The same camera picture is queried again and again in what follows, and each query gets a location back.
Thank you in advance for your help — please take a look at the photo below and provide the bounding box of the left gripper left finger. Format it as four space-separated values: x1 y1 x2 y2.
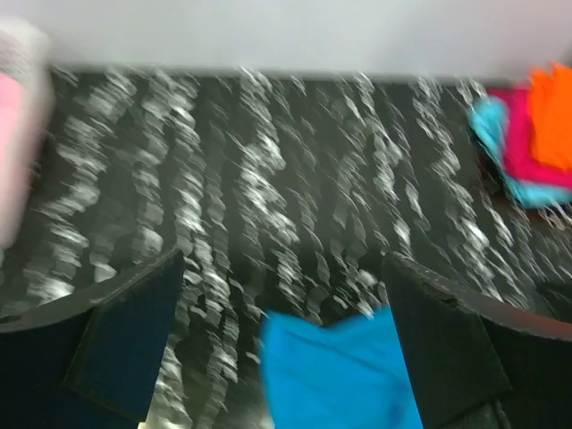
1 248 184 429

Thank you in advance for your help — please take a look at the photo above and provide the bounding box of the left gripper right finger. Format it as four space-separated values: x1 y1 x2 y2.
383 253 571 428

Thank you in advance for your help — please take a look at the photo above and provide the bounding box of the magenta folded t-shirt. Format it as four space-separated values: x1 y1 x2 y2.
487 88 571 190

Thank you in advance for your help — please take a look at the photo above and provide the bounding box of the light blue folded t-shirt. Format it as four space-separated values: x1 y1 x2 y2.
467 97 571 209

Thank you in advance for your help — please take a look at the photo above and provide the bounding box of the pink t-shirt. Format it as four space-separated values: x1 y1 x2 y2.
1 73 28 248

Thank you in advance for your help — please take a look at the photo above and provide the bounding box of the orange folded t-shirt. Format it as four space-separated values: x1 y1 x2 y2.
528 63 571 171

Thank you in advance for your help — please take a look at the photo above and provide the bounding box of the white plastic basket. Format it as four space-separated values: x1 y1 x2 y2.
1 17 55 234

